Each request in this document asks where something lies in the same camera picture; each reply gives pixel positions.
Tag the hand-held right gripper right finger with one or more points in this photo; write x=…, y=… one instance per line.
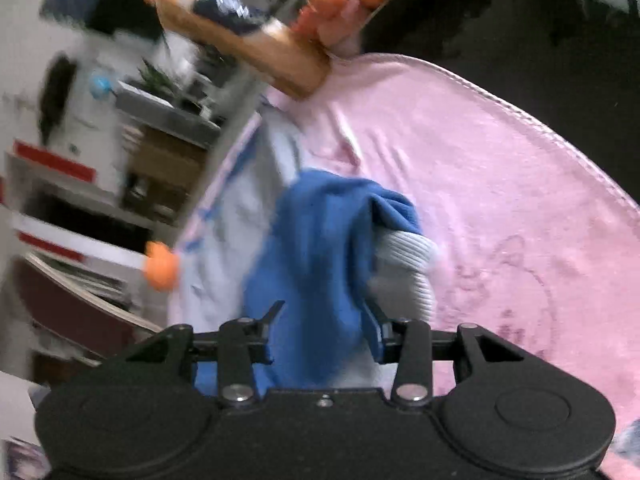
x=378, y=346

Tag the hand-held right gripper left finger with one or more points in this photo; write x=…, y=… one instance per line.
x=235, y=355

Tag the blue garment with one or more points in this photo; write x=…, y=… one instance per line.
x=320, y=240

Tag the grey knit garment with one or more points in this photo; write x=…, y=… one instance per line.
x=225, y=220

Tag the knobbed orange citrus fruit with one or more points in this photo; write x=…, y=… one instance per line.
x=161, y=266

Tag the maroon banquet chair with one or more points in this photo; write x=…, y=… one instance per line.
x=65, y=305

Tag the pink printed blanket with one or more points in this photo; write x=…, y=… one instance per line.
x=475, y=185

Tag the brown wooden cabinet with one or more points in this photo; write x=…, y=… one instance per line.
x=165, y=165

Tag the silver tower speaker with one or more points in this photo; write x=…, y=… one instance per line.
x=165, y=115

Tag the grey patterned cloth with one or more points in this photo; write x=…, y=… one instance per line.
x=629, y=437

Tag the green potted plant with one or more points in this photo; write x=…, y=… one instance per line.
x=155, y=80

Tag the blue globe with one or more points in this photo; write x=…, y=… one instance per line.
x=100, y=86

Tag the orange juice bottle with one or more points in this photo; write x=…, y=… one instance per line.
x=250, y=40

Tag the pink apple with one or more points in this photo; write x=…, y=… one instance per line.
x=342, y=22

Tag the red-orange round fruit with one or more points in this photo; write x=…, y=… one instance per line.
x=305, y=22

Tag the black flat television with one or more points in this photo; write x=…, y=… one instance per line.
x=115, y=10

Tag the long red wall banner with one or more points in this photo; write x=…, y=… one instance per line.
x=55, y=162

